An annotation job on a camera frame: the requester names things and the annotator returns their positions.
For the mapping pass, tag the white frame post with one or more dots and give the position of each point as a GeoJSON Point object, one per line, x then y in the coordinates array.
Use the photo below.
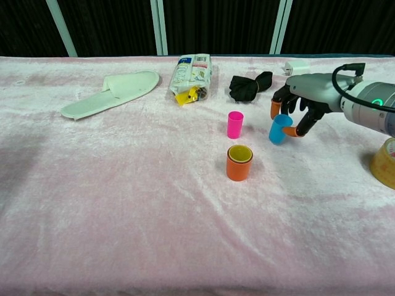
{"type": "Point", "coordinates": [281, 27]}
{"type": "Point", "coordinates": [159, 27]}
{"type": "Point", "coordinates": [61, 27]}

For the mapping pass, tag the pink velvet table cloth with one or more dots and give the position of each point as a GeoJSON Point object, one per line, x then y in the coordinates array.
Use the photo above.
{"type": "Point", "coordinates": [123, 200]}

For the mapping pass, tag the pink plastic cup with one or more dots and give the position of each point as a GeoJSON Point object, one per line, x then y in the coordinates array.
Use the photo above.
{"type": "Point", "coordinates": [235, 126]}

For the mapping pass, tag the purple plastic cup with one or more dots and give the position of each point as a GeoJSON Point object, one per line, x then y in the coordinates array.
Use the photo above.
{"type": "Point", "coordinates": [229, 156]}

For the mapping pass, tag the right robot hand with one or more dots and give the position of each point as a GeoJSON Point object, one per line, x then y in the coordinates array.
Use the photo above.
{"type": "Point", "coordinates": [311, 89]}

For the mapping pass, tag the orange plastic cup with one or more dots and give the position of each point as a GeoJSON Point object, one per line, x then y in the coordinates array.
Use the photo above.
{"type": "Point", "coordinates": [237, 171]}

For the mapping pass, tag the blue plastic cup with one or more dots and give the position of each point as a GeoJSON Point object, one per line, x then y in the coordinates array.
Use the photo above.
{"type": "Point", "coordinates": [276, 134]}

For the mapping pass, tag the black cloth bundle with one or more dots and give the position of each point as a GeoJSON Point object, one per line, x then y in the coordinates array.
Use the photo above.
{"type": "Point", "coordinates": [243, 87]}

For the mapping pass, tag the white disposable slipper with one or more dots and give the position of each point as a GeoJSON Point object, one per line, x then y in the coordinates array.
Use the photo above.
{"type": "Point", "coordinates": [123, 89]}

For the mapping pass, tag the yellowish tape roll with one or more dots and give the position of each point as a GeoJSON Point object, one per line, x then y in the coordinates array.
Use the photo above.
{"type": "Point", "coordinates": [384, 166]}

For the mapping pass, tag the white snack package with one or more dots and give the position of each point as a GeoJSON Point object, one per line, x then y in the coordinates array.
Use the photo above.
{"type": "Point", "coordinates": [188, 77]}

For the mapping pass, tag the white charger plug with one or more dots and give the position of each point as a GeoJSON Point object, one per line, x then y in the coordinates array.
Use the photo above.
{"type": "Point", "coordinates": [296, 66]}

